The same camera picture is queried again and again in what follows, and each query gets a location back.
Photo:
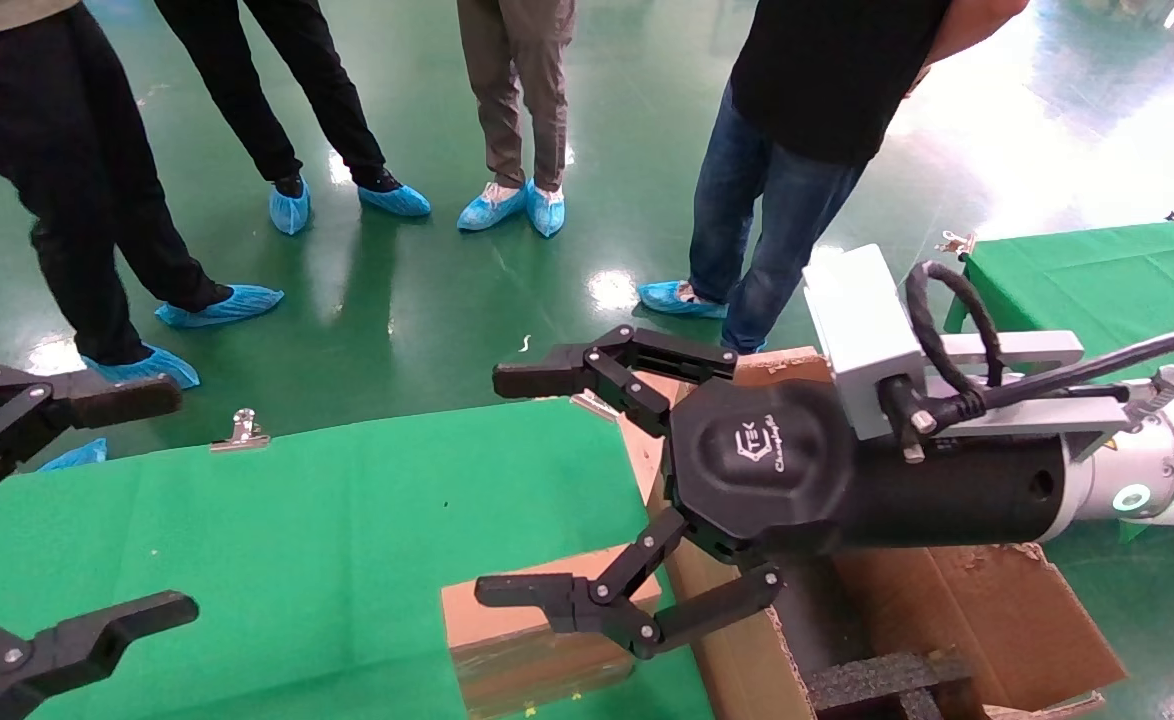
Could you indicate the small green table cloth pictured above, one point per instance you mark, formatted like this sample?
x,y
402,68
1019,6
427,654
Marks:
x,y
1107,280

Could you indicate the silver binder clip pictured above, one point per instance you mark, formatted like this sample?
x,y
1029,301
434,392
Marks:
x,y
957,243
595,405
243,432

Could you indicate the person in tan shirt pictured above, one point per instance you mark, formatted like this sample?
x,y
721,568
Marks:
x,y
67,150

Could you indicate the person in slim black trousers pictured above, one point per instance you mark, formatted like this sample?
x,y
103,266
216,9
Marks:
x,y
247,90

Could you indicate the black foam insert block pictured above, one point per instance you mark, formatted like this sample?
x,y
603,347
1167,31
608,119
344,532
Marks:
x,y
877,685

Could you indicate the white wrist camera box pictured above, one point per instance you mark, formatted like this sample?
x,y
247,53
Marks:
x,y
862,320

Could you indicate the grey metal camera bracket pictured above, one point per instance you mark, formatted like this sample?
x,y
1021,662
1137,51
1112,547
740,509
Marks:
x,y
1037,348

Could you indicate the large green table cloth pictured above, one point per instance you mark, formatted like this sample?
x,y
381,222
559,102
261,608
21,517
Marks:
x,y
297,540

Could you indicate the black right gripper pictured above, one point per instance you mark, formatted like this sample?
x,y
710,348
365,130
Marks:
x,y
767,470

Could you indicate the person in khaki trousers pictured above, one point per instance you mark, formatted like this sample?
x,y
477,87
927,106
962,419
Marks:
x,y
517,90

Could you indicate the large open cardboard carton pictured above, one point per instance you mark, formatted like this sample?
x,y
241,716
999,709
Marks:
x,y
987,620

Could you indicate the small brown cardboard box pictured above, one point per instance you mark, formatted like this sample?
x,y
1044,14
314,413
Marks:
x,y
517,678

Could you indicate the person in blue jeans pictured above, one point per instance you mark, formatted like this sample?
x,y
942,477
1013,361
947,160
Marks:
x,y
797,120

